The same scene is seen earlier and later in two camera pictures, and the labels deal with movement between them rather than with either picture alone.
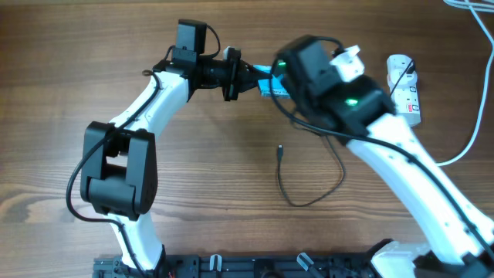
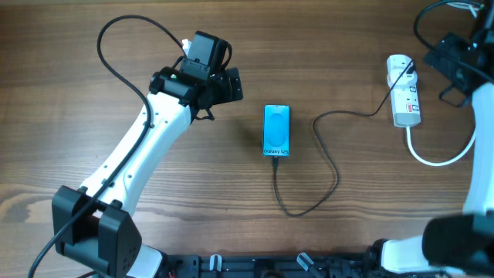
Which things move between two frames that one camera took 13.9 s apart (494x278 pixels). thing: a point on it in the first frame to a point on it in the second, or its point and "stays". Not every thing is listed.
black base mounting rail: (246, 266) stays
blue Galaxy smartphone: (278, 89) to (276, 130)
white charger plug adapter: (402, 76) stays
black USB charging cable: (324, 197) to (329, 150)
